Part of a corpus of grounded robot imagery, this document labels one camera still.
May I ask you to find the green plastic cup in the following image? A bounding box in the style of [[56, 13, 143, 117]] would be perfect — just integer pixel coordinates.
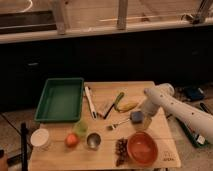
[[73, 120, 88, 137]]

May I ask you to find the blue sponge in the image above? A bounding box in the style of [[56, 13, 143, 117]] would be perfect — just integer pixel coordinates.
[[130, 111, 144, 124]]

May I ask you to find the green pepper toy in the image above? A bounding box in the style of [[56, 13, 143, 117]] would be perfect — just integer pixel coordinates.
[[114, 92, 124, 111]]

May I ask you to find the black chair post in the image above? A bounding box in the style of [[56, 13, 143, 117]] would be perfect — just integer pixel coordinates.
[[21, 123, 28, 171]]

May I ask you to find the orange tomato toy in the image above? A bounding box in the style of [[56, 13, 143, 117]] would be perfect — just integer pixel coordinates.
[[65, 133, 79, 147]]

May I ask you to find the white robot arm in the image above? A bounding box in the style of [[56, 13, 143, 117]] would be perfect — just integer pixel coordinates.
[[141, 83, 213, 144]]

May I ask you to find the green bin with items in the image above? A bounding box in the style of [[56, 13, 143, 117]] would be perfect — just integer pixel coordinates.
[[177, 119, 209, 148]]

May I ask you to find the purple grape bunch toy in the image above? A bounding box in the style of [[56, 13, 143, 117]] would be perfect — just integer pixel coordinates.
[[115, 138, 127, 166]]

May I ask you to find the small steel cup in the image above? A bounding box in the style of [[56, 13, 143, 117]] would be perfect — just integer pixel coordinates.
[[86, 133, 101, 149]]

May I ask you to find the orange bowl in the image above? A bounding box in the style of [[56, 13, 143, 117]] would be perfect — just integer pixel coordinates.
[[127, 132, 158, 167]]

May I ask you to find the white lidded container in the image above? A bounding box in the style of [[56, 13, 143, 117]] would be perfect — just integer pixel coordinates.
[[30, 128, 50, 149]]

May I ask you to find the green plastic tray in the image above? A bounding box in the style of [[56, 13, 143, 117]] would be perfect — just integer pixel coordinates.
[[35, 78, 84, 123]]

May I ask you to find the dark blue floor device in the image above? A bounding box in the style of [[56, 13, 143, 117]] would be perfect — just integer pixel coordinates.
[[183, 87, 205, 101]]

